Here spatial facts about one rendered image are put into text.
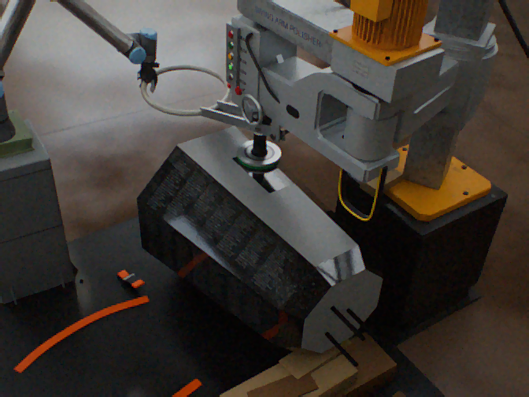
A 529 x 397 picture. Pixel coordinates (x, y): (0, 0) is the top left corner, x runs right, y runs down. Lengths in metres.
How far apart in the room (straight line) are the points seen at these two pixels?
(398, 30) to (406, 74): 0.15
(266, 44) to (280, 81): 0.17
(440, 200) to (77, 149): 2.69
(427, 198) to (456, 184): 0.21
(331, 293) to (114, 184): 2.17
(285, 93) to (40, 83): 3.34
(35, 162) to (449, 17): 1.98
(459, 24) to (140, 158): 2.59
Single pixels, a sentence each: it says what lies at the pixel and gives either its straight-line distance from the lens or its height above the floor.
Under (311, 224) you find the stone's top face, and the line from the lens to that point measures 2.86.
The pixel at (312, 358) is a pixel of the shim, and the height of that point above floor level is 0.26.
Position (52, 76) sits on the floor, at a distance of 5.85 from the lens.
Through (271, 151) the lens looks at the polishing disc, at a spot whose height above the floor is 0.87.
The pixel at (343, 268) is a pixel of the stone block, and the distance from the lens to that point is 2.73.
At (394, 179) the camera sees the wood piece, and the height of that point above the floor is 0.83.
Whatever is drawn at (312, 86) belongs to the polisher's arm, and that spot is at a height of 1.46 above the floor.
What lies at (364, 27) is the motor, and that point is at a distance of 2.28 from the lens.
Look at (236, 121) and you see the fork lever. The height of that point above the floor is 1.01.
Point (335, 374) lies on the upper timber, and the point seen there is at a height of 0.24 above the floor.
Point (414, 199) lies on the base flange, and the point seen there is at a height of 0.78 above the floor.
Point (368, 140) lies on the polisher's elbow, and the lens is 2.48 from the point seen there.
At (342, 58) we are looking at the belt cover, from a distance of 2.38.
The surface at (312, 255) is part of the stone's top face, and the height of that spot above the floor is 0.84.
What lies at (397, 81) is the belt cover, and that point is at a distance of 2.24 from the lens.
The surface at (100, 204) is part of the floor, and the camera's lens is 4.33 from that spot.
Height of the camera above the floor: 2.71
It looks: 39 degrees down
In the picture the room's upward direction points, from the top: 3 degrees clockwise
